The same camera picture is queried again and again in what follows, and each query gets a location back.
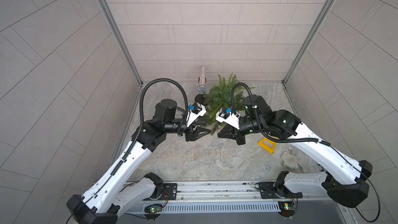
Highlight clear string lights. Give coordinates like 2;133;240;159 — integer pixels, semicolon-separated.
188;139;244;169

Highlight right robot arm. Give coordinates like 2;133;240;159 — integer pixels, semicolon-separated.
216;95;373;208

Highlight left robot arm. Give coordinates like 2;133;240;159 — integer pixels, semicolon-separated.
66;99;211;224

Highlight small green christmas tree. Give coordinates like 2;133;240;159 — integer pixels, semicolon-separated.
203;73;239;135

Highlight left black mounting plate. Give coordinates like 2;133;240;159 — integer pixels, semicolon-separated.
162;183;178;201

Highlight black mounting plate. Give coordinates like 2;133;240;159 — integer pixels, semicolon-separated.
255;181;303;199
162;183;178;201

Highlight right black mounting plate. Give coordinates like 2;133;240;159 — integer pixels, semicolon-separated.
255;181;303;199

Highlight left green circuit board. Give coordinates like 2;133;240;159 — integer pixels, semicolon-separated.
144;204;163;214

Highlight green circuit board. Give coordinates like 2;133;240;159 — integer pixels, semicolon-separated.
144;204;163;214
278;201;296;218

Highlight right green circuit board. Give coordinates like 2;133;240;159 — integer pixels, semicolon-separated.
278;201;296;218

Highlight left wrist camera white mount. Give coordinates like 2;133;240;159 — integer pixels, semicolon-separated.
187;102;206;127

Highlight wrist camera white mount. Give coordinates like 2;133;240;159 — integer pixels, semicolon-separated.
216;107;240;130
187;102;206;127

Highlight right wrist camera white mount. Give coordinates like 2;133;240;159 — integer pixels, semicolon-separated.
216;107;240;130

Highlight yellow plastic triangle frame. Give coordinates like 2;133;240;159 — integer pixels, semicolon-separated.
258;138;276;155

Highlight left black corrugated cable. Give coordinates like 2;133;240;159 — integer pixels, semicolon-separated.
110;78;190;176

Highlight black corrugated cable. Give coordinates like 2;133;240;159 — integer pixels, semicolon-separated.
110;78;190;176
230;82;332;147

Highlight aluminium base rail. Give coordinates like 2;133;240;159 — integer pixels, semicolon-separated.
124;181;359;224

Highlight right black corrugated cable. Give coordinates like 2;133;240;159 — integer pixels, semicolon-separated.
230;82;332;147

